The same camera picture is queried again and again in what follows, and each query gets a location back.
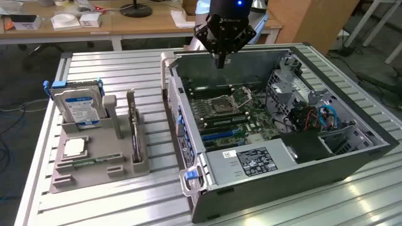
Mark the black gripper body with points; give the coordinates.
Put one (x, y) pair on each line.
(228, 28)

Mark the graphics card with fan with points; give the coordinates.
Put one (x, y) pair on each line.
(136, 136)

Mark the white booklet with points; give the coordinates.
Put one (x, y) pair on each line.
(182, 20)

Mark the cardboard box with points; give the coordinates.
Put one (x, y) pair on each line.
(190, 7)

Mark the wooden cabinet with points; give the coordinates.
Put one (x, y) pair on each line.
(315, 23)

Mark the black lamp base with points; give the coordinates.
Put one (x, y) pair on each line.
(137, 11)

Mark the metal socket cover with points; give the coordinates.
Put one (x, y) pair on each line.
(244, 96)

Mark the metal drive cage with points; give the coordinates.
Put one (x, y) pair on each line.
(283, 99)

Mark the CPU socket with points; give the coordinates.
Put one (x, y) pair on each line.
(221, 104)

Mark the green motherboard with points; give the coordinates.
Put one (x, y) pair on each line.
(255, 117)

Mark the small white labelled box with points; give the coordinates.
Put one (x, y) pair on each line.
(90, 20)

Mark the black RAM stick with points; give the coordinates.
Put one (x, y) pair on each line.
(227, 119)

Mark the long blue expansion slot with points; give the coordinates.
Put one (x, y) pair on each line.
(220, 135)

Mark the black floor stand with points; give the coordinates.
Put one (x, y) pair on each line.
(380, 81)

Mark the hard disk with blue caddy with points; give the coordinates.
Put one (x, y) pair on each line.
(78, 106)

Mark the black plastic shroud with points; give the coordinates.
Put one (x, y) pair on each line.
(305, 146)

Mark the black office chair base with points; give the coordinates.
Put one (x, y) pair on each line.
(38, 50)

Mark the grey disk bay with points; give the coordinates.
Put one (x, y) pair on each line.
(343, 141)

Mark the wooden desk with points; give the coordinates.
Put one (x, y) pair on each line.
(32, 33)

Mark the grey parts rack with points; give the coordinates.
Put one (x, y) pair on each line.
(104, 146)

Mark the black and white box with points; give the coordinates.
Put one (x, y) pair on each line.
(25, 22)

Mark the grey power supply unit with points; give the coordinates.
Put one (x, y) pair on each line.
(227, 169)

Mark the blue case latch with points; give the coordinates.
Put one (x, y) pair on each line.
(190, 175)

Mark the orange box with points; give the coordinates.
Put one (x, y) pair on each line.
(9, 24)

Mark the silver CPU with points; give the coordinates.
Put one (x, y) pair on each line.
(76, 147)

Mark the green RAM stick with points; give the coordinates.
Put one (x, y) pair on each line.
(94, 160)

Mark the black open PC case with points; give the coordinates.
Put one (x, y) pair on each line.
(283, 188)

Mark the white table frame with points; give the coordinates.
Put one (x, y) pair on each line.
(361, 23)

